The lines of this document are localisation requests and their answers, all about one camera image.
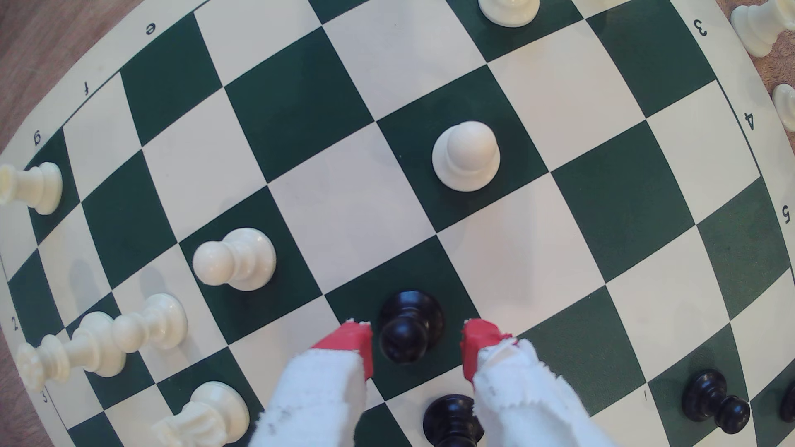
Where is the white padded red-tipped gripper finger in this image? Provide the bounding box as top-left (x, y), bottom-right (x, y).
top-left (460, 319), bottom-right (619, 447)
top-left (248, 320), bottom-right (375, 447)

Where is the black chess pawn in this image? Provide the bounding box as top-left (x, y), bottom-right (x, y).
top-left (423, 394), bottom-right (485, 447)
top-left (379, 291), bottom-right (446, 365)
top-left (681, 370), bottom-right (751, 435)

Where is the white chess knight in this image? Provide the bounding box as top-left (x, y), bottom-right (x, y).
top-left (151, 381), bottom-right (251, 447)

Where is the white chess pawn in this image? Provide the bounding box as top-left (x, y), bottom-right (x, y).
top-left (431, 120), bottom-right (501, 193)
top-left (477, 0), bottom-right (541, 29)
top-left (192, 227), bottom-right (277, 293)
top-left (112, 293), bottom-right (189, 355)

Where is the green and cream chess mat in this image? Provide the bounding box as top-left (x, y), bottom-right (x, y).
top-left (0, 0), bottom-right (795, 447)

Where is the tall white chess piece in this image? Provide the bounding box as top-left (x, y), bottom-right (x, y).
top-left (15, 310), bottom-right (128, 393)

